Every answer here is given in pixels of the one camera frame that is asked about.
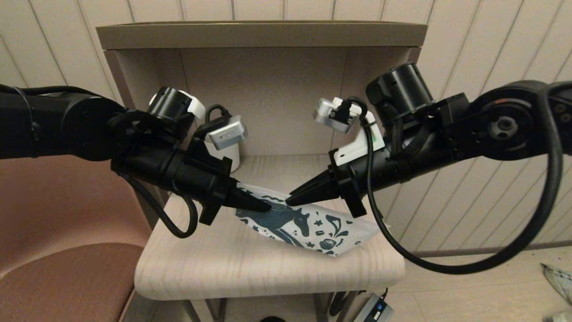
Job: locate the white ceramic mug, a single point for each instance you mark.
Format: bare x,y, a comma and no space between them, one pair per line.
233,161

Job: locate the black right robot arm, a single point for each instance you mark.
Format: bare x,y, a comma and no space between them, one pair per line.
505,129

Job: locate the white right camera bracket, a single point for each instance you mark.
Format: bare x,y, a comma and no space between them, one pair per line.
357,150

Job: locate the grey power adapter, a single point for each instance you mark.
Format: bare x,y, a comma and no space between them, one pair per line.
373,311

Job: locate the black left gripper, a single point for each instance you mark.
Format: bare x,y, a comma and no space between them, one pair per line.
201,180

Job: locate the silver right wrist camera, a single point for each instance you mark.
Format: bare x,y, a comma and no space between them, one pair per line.
333,116

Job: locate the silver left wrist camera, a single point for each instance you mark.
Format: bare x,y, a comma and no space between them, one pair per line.
228,133

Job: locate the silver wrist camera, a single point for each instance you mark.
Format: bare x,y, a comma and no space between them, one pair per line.
228,133
333,116

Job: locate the patterned fabric item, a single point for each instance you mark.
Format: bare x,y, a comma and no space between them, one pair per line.
558,281

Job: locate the black rounded robot part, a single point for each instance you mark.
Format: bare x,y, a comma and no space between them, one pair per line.
272,319

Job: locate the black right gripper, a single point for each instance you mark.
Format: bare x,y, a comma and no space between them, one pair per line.
380,172

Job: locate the pink upholstered chair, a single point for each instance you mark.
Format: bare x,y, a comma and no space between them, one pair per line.
67,286

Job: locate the white horse-print zip pouch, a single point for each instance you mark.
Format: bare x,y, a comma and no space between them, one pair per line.
330,228

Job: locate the pale floor object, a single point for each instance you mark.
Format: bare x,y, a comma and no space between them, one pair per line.
561,317

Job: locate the light wood desk with hutch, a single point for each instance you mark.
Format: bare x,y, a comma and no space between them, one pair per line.
268,268

